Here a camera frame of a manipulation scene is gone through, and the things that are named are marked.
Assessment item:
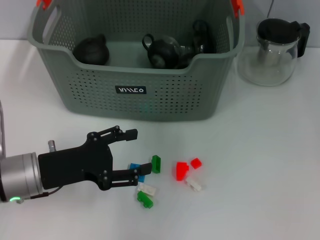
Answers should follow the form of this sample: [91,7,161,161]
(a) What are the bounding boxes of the small red toy brick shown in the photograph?
[190,157,202,170]

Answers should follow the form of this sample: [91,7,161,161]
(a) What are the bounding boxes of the green toy brick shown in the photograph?
[151,154,162,174]
[136,190,154,209]

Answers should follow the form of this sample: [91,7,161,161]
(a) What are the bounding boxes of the orange bin handle clip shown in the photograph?
[36,0,53,11]
[230,0,245,20]

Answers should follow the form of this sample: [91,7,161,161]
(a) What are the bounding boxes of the black clay teapot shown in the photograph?
[72,33,111,66]

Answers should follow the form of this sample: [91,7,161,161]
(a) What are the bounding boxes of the grey-green perforated storage bin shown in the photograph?
[26,0,246,123]

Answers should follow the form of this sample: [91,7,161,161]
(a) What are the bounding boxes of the white studded toy brick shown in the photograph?
[136,183,158,196]

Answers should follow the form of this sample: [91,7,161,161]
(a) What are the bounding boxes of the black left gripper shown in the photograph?
[37,124,153,191]

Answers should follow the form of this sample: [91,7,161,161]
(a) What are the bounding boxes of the blue toy brick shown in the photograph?
[129,162,147,183]

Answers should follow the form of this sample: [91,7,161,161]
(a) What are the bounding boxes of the white toy plate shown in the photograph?
[185,176,204,192]

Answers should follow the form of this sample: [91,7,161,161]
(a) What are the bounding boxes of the glass pitcher with black lid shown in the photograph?
[237,17,311,87]

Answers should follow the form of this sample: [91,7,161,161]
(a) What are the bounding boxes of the red wedge toy brick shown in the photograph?
[175,161,190,182]

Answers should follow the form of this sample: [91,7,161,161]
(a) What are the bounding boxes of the left gripper cable with connector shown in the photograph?
[14,186,61,205]

